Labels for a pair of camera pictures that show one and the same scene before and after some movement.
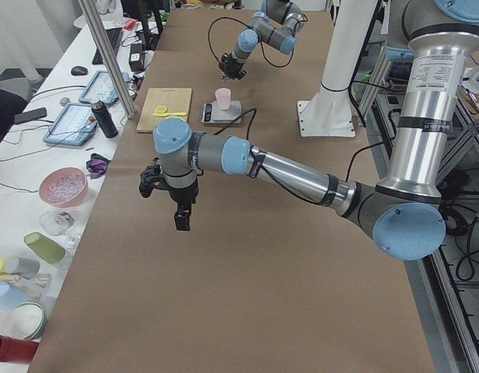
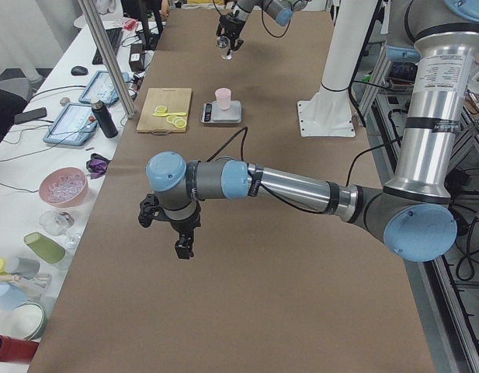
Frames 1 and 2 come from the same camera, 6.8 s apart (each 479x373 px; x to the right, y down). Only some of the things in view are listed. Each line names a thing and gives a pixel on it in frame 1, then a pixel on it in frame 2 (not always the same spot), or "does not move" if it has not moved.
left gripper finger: x=186 y=215 to x=187 y=245
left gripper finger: x=180 y=219 to x=182 y=246
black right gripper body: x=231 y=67 to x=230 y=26
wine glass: x=58 y=223 does not move
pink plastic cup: x=223 y=97 does not move
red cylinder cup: x=5 y=348 does not move
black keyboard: x=114 y=36 does not move
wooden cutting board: x=161 y=102 does not move
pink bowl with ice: x=64 y=186 does not move
